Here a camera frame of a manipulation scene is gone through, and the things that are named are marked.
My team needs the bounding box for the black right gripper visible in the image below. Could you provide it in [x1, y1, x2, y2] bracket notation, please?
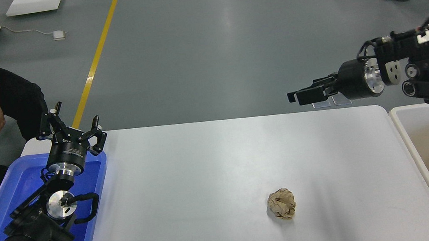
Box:
[287, 58, 385, 105]

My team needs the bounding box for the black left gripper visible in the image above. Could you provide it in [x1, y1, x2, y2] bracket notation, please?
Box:
[36, 102, 107, 175]

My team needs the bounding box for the brown paper ball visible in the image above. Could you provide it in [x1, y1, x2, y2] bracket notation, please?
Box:
[267, 188, 297, 220]

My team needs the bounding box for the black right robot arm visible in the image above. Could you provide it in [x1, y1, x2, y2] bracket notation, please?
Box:
[287, 18, 429, 106]

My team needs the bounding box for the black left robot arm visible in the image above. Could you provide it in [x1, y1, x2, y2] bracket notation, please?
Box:
[4, 102, 107, 241]

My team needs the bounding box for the left metal floor plate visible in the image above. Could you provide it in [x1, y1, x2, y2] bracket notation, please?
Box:
[311, 100, 332, 109]

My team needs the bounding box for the white flat board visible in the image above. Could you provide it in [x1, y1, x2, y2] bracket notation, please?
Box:
[5, 0, 61, 17]

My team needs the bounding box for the white power adapter with cable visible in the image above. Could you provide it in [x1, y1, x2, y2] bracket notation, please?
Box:
[0, 25, 67, 41]

